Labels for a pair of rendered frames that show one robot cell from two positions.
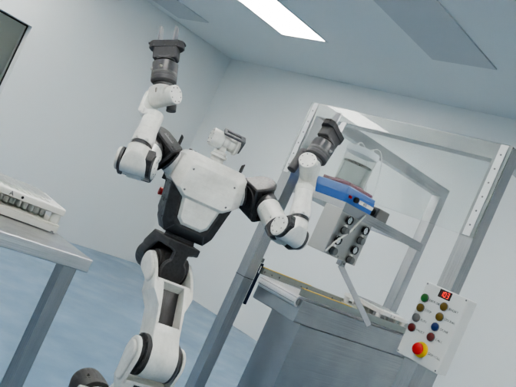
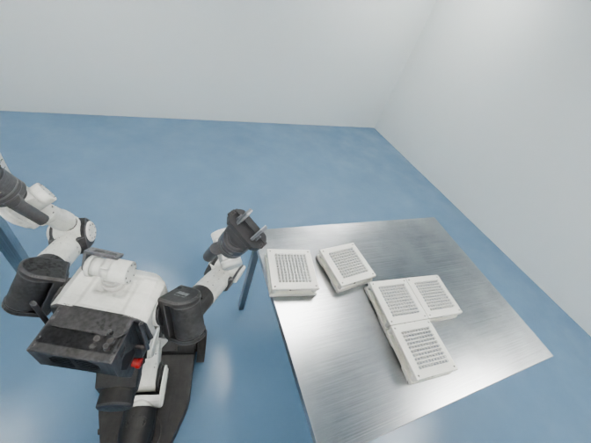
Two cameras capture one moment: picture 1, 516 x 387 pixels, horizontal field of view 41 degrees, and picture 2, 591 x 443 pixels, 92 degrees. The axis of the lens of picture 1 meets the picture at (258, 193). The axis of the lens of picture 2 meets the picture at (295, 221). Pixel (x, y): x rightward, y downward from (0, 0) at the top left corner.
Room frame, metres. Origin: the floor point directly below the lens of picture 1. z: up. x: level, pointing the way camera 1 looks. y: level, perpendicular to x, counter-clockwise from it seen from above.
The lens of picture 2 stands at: (2.82, 0.67, 2.13)
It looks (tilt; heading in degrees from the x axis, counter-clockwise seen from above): 43 degrees down; 187
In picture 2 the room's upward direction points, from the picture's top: 21 degrees clockwise
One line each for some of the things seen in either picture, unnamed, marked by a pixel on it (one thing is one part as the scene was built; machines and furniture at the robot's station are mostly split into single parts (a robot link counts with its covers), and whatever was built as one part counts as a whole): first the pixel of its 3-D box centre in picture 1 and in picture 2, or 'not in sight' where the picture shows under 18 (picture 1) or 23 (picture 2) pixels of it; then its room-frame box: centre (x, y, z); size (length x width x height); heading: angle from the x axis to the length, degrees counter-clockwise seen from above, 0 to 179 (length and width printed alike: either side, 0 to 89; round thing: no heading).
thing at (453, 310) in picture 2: not in sight; (432, 295); (1.63, 1.39, 0.96); 0.25 x 0.24 x 0.02; 37
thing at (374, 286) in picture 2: not in sight; (397, 300); (1.78, 1.20, 0.96); 0.25 x 0.24 x 0.02; 37
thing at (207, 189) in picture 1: (197, 193); (112, 323); (2.57, 0.21, 1.16); 0.34 x 0.30 x 0.36; 107
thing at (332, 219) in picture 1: (340, 234); not in sight; (2.96, -0.40, 1.25); 0.22 x 0.11 x 0.20; 131
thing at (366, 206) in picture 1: (345, 194); not in sight; (3.04, -0.36, 1.42); 0.21 x 0.20 x 0.09; 41
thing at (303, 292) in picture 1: (388, 324); not in sight; (3.32, -0.84, 0.96); 1.32 x 0.02 x 0.03; 131
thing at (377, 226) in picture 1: (355, 216); not in sight; (3.20, -0.46, 1.36); 0.62 x 0.38 x 0.04; 131
